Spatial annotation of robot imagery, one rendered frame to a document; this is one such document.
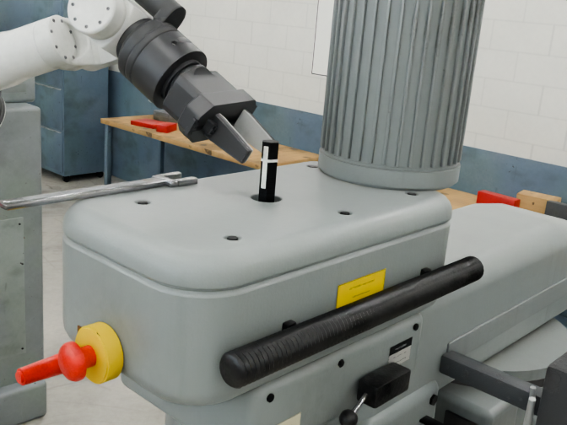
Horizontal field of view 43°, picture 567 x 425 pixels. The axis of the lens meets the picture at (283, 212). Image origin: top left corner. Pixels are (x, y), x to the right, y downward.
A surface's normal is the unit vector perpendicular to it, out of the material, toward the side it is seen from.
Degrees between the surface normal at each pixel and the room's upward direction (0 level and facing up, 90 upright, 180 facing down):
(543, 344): 0
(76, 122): 90
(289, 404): 90
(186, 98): 90
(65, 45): 69
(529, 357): 0
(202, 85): 30
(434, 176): 90
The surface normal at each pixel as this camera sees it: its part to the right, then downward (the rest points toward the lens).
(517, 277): 0.73, 0.25
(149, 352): -0.60, 0.18
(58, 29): 0.93, -0.22
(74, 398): 0.08, -0.96
